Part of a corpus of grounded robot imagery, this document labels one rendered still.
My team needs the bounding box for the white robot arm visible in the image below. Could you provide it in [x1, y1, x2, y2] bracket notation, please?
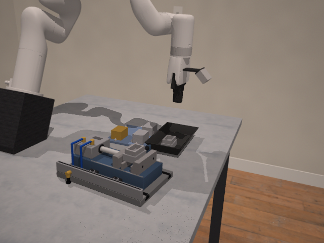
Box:
[5, 0, 212, 96]

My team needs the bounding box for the yellow-brown block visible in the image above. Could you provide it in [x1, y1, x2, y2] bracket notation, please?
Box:
[111, 126, 128, 140]

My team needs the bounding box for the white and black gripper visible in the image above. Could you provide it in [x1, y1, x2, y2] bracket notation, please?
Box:
[167, 54, 191, 103]

